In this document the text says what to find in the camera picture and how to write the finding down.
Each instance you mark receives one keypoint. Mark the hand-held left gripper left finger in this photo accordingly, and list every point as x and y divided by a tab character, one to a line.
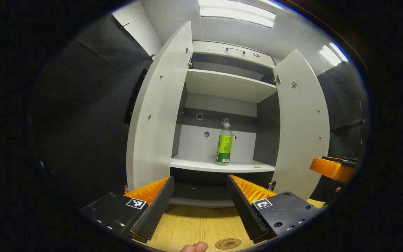
152	210

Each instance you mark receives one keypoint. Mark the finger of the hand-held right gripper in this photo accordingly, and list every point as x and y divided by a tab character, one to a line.
331	168

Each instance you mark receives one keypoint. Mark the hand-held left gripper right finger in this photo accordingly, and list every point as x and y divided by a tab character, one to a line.
248	213

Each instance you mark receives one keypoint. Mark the round brown coaster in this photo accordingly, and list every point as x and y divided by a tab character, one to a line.
228	243

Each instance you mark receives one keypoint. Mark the green label clear bottle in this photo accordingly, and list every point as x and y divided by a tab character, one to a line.
224	147

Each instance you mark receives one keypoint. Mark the white cabinet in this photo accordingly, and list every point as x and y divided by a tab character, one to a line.
201	147

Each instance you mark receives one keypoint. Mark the white cabinet shelf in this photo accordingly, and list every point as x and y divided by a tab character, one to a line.
201	164
227	85

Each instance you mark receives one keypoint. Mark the black backdrop cloth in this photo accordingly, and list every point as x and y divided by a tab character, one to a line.
86	115
345	105

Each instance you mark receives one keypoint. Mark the small ceiling light panel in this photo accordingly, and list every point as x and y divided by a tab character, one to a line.
332	54

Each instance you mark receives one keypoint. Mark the large ceiling light panel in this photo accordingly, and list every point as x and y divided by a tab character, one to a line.
236	12

